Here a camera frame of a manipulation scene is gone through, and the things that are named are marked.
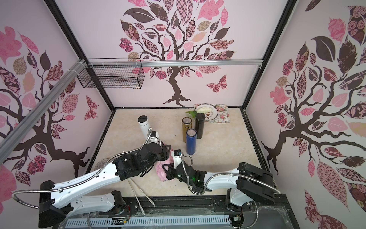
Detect pink towel cloth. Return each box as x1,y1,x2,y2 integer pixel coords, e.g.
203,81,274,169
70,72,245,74
154,156,173,182

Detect blue thermos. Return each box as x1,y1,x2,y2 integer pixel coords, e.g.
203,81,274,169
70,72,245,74
186,129,197,155

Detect white thermos black lid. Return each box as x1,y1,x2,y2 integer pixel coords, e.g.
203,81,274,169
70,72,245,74
138,115,151,137

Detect gold thermos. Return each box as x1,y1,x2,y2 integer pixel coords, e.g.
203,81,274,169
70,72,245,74
182,117,192,143

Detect pink thermos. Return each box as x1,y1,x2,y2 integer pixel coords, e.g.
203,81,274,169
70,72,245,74
168,149,174,163

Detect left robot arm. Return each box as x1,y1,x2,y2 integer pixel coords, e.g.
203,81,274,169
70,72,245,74
38,142,171,229

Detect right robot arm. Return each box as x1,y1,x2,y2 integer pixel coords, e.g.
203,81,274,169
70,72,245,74
162,162,280,211

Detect metal tongs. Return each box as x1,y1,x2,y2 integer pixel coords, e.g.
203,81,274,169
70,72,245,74
128,178,156,216

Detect round glass coaster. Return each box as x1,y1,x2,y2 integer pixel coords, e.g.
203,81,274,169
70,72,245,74
94,158,109,171

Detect toy napa cabbage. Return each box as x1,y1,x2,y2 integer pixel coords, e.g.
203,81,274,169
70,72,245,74
197,107,212,114

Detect white round plate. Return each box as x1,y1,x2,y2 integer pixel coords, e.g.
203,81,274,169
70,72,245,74
194,104,218,121

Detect floral rectangular tray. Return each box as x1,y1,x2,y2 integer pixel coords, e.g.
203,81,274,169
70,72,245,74
194,104,230,124

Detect horizontal aluminium back bar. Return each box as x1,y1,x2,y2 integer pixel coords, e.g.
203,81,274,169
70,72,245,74
88,59,263,67

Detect diagonal aluminium left bar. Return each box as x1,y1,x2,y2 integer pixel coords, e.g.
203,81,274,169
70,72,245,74
1,59,87,163

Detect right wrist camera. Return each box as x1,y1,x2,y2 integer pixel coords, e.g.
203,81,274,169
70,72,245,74
173,149,183,169

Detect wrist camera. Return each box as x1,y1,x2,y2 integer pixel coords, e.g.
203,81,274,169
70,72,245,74
150,131,160,144
173,149,183,169

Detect left metal cable conduit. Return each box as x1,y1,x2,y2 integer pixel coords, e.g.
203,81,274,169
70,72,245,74
12,127,153,210

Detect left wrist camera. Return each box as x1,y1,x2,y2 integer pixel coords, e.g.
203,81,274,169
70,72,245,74
150,131,160,144

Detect white slotted cable duct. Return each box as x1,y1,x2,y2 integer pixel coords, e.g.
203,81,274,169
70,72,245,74
64,215,231,229

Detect black wire basket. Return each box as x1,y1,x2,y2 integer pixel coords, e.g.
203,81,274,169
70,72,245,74
77,57,145,89

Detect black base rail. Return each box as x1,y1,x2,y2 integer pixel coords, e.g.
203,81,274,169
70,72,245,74
52,193,301,229

